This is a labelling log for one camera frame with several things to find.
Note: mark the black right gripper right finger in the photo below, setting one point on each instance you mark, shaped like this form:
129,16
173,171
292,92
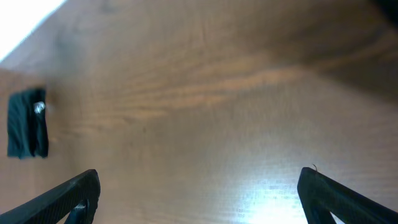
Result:
323,198

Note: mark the dark teal t-shirt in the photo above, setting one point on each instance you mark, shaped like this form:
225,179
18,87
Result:
26,124

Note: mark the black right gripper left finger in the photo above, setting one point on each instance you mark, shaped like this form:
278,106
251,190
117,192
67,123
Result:
77,199

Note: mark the black garment in pile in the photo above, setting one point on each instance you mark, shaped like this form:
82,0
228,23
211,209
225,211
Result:
389,9

